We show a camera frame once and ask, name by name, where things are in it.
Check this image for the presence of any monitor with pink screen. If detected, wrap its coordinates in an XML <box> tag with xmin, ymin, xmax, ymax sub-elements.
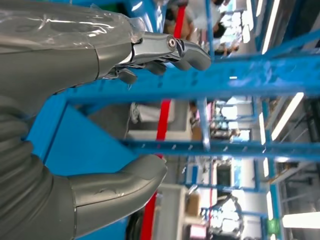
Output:
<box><xmin>189</xmin><ymin>224</ymin><xmax>208</xmax><ymax>240</ymax></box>

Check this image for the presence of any blue metal shelf rack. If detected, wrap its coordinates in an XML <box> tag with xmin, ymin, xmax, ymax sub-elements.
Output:
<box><xmin>25</xmin><ymin>0</ymin><xmax>320</xmax><ymax>240</ymax></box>

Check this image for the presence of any person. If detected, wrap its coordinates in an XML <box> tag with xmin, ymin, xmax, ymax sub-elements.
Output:
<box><xmin>192</xmin><ymin>0</ymin><xmax>242</xmax><ymax>57</ymax></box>
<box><xmin>163</xmin><ymin>4</ymin><xmax>195</xmax><ymax>42</ymax></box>

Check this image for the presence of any ceiling light strip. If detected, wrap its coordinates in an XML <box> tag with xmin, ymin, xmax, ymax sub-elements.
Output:
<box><xmin>261</xmin><ymin>0</ymin><xmax>282</xmax><ymax>56</ymax></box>
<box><xmin>270</xmin><ymin>92</ymin><xmax>305</xmax><ymax>142</ymax></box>
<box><xmin>282</xmin><ymin>211</ymin><xmax>320</xmax><ymax>230</ymax></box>

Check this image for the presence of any green hanging sign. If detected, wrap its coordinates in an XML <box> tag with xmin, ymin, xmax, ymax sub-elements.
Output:
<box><xmin>266</xmin><ymin>218</ymin><xmax>281</xmax><ymax>235</ymax></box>

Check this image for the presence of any red upright post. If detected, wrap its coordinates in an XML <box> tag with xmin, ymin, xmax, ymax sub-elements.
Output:
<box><xmin>139</xmin><ymin>4</ymin><xmax>187</xmax><ymax>240</ymax></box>

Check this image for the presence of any small brown carton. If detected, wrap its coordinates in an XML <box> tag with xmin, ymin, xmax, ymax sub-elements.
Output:
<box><xmin>186</xmin><ymin>193</ymin><xmax>202</xmax><ymax>217</ymax></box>

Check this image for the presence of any grey metal cabinet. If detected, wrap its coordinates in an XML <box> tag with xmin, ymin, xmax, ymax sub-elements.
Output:
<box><xmin>156</xmin><ymin>183</ymin><xmax>189</xmax><ymax>240</ymax></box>

